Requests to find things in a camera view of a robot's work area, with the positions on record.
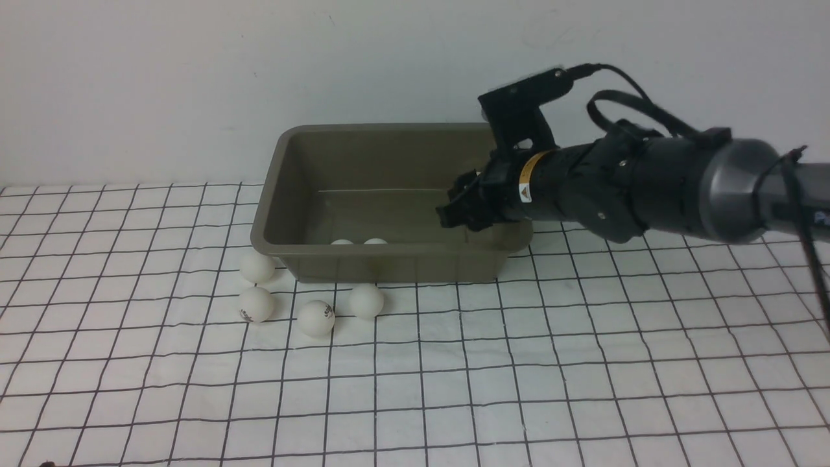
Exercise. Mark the white ball with logo left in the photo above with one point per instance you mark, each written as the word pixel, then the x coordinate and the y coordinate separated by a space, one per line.
pixel 256 305

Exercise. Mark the white black-grid tablecloth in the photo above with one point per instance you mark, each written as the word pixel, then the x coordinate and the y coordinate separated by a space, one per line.
pixel 122 345

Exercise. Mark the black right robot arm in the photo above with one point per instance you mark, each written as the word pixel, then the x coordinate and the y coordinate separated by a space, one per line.
pixel 709 185

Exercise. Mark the olive green plastic bin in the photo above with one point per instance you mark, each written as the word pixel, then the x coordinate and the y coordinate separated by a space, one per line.
pixel 357 181

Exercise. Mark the white ball with black logo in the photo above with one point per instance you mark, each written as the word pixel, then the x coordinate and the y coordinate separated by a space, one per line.
pixel 316 318

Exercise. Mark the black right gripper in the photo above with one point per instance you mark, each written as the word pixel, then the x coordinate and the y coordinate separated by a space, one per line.
pixel 526 185

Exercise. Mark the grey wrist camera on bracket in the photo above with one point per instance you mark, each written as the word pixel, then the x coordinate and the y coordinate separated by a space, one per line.
pixel 514 114

